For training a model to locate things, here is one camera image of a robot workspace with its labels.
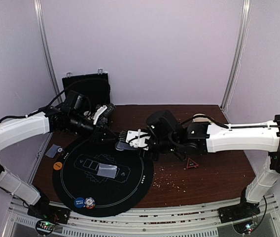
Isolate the grey ridged card holder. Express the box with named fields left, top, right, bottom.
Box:
left=115, top=141, right=136, bottom=151

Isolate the black white poker chip stack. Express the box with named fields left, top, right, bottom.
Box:
left=57, top=147, right=64, bottom=154

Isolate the orange big blind button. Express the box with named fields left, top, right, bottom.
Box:
left=53, top=161, right=63, bottom=170

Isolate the red poker chip stack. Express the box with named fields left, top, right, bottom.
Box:
left=85, top=197, right=95, bottom=209

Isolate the blue small blind button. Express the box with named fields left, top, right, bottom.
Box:
left=74, top=197, right=85, bottom=208

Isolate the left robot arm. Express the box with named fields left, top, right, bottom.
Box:
left=0, top=87, right=117, bottom=219

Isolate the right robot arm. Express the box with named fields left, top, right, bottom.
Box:
left=115, top=110, right=280, bottom=218

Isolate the white floral ceramic mug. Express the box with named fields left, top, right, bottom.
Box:
left=193, top=114, right=211, bottom=122

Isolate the black poker chip case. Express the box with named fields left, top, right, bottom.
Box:
left=62, top=72, right=110, bottom=115

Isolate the red triangle all-in marker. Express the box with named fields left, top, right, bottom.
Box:
left=186, top=158, right=199, bottom=169

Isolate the black round poker mat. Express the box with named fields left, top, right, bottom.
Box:
left=52, top=136, right=154, bottom=217

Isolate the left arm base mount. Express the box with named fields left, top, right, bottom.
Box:
left=27, top=204, right=70, bottom=224

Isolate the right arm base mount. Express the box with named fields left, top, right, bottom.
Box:
left=218, top=203, right=260, bottom=223

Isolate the right aluminium frame post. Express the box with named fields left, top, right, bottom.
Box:
left=220, top=0, right=252, bottom=113

